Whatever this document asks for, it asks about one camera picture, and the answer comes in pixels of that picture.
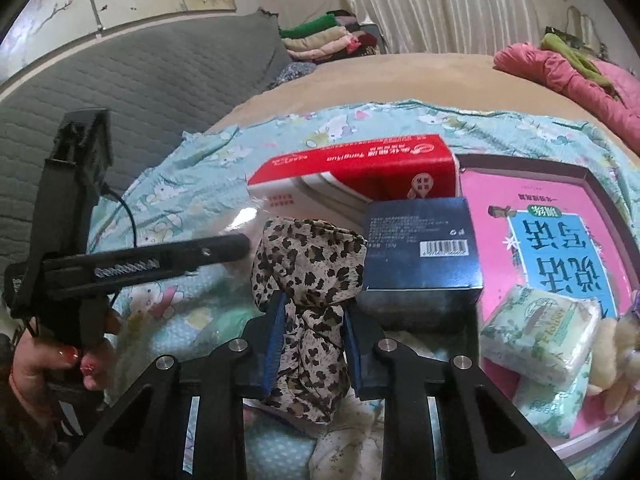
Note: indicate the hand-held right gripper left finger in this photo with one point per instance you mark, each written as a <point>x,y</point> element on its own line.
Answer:
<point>277,345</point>

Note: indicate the dark patterned cloth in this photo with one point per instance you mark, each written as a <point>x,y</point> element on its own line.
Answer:
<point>292,75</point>

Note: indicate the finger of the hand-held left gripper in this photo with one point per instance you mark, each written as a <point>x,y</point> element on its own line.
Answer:
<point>210,250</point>

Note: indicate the green cloth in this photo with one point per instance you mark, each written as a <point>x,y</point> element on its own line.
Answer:
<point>575,57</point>

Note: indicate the green tissue pack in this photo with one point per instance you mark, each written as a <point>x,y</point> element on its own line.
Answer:
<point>545,405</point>
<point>540,330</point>

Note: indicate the leopard print cloth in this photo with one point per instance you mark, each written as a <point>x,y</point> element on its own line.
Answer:
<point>310,270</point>

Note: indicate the person's left hand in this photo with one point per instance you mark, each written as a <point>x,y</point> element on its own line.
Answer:
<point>40,360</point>

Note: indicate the blue cartoon cat blanket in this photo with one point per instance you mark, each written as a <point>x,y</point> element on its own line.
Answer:
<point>210,160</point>

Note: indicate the pink and blue book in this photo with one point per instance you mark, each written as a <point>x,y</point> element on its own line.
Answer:
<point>500,200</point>

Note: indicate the bed with beige sheet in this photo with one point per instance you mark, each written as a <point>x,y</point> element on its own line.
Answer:
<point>400,80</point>

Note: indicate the person's left forearm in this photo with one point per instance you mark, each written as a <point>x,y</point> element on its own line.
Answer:
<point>25,435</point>

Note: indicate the pink quilt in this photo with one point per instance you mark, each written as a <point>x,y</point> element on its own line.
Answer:
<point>575,80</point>

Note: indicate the red and white carton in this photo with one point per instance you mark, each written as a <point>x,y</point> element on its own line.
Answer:
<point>350,160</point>

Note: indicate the stack of folded clothes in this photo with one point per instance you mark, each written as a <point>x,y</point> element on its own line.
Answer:
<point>325,35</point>

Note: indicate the grey quilted headboard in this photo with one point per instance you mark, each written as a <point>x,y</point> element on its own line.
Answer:
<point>150,85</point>

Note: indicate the white floral cloth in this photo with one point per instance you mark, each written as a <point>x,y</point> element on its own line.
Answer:
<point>345,450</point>

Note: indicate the dark blue box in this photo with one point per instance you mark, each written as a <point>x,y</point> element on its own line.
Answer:
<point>415,230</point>

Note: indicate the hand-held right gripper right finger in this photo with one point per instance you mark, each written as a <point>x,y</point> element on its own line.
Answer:
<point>351,350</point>

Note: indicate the white pleated curtain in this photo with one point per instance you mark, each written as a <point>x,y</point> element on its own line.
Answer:
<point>440,0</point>

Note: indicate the cream and purple plush toy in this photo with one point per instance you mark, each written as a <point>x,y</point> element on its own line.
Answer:
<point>620,360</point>

